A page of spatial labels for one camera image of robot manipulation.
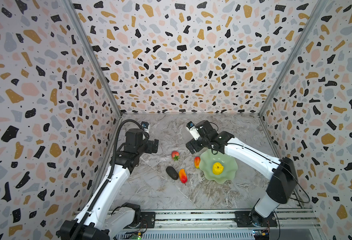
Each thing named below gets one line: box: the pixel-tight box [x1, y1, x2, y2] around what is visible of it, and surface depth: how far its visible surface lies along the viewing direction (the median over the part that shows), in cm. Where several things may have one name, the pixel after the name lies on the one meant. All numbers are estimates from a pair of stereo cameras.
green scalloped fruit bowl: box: [199, 149, 238, 185], surface depth 90 cm
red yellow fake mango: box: [179, 168, 188, 184], surface depth 87 cm
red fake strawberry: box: [171, 150, 180, 162], surface depth 94 cm
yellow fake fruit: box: [212, 162, 224, 175], surface depth 89 cm
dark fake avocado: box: [165, 166, 179, 180], surface depth 89 cm
